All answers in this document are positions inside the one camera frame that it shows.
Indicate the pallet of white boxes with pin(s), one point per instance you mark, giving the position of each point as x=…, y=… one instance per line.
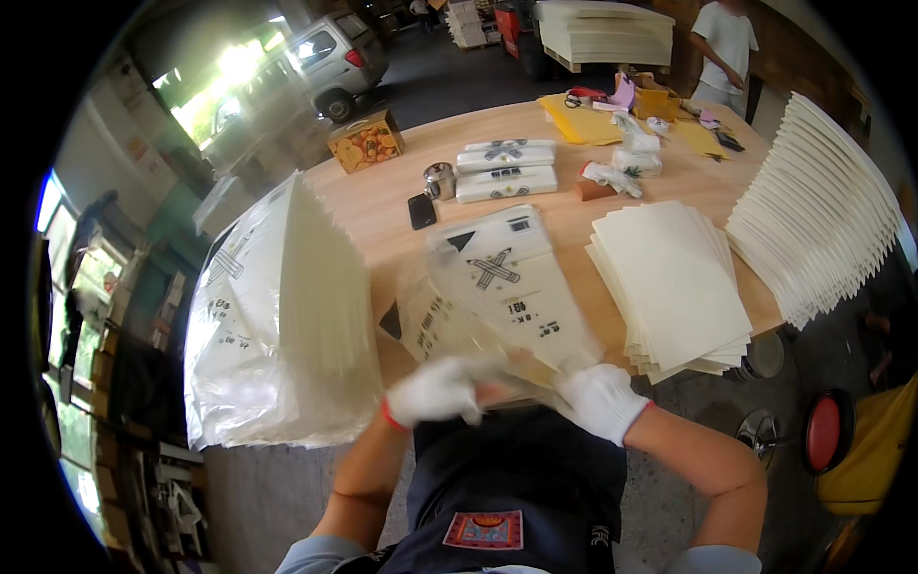
x=466, y=23

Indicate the person's body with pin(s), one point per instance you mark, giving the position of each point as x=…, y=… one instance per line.
x=502, y=502

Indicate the orange fruit print carton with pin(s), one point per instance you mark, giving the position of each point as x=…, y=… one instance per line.
x=366, y=141

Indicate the white tape roll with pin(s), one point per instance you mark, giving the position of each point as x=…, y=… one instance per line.
x=657, y=125

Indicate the pallet of cream boards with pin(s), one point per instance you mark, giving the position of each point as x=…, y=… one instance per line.
x=606, y=32

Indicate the yellow plastic bag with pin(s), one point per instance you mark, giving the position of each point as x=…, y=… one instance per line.
x=871, y=452

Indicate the cluttered shelf rack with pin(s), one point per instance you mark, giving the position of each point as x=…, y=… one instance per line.
x=107, y=373

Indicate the black tool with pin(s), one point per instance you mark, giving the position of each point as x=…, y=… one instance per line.
x=730, y=140

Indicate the yellow cardboard box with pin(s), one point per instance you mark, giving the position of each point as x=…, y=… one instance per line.
x=651, y=100

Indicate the red round stool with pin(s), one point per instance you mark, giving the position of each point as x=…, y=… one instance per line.
x=825, y=433

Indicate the stack of bagged cream sheets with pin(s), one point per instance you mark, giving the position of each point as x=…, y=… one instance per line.
x=280, y=323

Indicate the white tissue pack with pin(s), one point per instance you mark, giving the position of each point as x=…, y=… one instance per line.
x=637, y=159

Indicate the yellow paper sheet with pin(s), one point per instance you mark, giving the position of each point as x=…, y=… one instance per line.
x=697, y=138

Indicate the person's right hand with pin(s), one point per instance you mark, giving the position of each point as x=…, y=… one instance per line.
x=602, y=402

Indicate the clear printed plastic bag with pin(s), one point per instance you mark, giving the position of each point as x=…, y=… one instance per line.
x=495, y=301

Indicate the white printed bag bundle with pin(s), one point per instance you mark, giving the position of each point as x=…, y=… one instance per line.
x=506, y=155
x=506, y=185

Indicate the brown wooden block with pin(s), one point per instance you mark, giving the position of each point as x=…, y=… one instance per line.
x=594, y=190

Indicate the yellow paper sheets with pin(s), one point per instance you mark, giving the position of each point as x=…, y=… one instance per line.
x=581, y=120

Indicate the silver van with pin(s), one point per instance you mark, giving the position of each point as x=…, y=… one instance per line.
x=301, y=79

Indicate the flat stack of cream sheets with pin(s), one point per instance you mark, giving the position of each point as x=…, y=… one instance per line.
x=670, y=287

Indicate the fanned row of cream sheets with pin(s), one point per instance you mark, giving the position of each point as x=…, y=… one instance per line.
x=814, y=215

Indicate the person's left fingers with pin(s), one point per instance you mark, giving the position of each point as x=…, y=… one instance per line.
x=470, y=384

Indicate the steel cup with lid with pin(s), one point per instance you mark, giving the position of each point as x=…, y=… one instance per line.
x=440, y=181

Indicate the red forklift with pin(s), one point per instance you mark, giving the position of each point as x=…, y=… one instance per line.
x=520, y=32

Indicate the black phone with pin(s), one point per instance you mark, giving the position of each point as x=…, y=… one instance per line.
x=422, y=211

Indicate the person's left hand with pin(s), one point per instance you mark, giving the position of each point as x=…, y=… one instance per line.
x=430, y=391

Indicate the white work glove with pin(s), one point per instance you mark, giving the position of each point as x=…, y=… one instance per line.
x=611, y=176

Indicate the person's right fingers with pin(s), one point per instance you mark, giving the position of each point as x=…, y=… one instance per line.
x=577, y=394

